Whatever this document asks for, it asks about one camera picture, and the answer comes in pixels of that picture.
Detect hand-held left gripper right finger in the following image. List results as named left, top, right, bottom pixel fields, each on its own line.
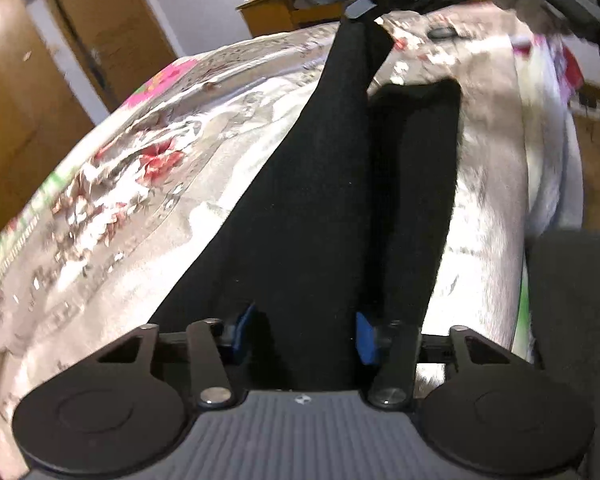
left=355, top=310, right=546, bottom=409

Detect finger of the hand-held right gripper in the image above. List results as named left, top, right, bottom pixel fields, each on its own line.
left=345, top=0, right=382, bottom=20

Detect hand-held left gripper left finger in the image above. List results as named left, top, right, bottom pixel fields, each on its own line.
left=70, top=302, right=257, bottom=408

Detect black pants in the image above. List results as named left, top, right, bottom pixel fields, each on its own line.
left=147, top=17, right=463, bottom=391

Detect wooden desk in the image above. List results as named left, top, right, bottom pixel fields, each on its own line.
left=236, top=0, right=383, bottom=39

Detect floral satin quilt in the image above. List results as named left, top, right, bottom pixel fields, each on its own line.
left=0, top=2, right=586, bottom=480

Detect pink floral bedsheet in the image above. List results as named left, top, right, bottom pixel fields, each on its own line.
left=122, top=57, right=201, bottom=109

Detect person's dark grey clothing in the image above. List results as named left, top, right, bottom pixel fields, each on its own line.
left=527, top=230, right=600, bottom=480

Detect brown wooden door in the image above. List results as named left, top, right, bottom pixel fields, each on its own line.
left=50, top=0, right=179, bottom=117

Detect brown wooden wardrobe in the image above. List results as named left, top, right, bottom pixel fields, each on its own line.
left=0, top=0, right=97, bottom=261

